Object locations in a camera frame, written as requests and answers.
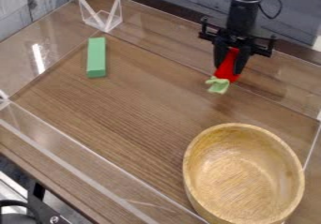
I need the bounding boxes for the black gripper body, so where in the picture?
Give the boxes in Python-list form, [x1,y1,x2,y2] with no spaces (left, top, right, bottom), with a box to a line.
[197,16,276,57]

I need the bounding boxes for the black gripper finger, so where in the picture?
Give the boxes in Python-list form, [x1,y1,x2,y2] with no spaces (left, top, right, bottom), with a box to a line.
[213,39,229,67]
[232,46,251,75]

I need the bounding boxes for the red plush strawberry toy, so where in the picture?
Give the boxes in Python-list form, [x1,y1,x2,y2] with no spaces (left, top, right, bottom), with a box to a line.
[205,48,239,95]

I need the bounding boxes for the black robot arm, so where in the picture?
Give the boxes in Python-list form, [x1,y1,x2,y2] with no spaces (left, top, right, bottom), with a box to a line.
[197,0,282,76]

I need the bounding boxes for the green rectangular block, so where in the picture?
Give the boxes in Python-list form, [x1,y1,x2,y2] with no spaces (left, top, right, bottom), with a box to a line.
[86,37,106,78]

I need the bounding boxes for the clear acrylic tray walls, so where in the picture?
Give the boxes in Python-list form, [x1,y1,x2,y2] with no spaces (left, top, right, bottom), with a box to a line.
[0,2,321,224]

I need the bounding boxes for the wooden bowl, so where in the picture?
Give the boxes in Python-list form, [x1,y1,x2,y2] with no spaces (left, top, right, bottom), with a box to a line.
[181,123,304,224]

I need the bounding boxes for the black cable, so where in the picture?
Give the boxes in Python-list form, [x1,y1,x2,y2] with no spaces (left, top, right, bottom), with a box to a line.
[0,199,31,224]

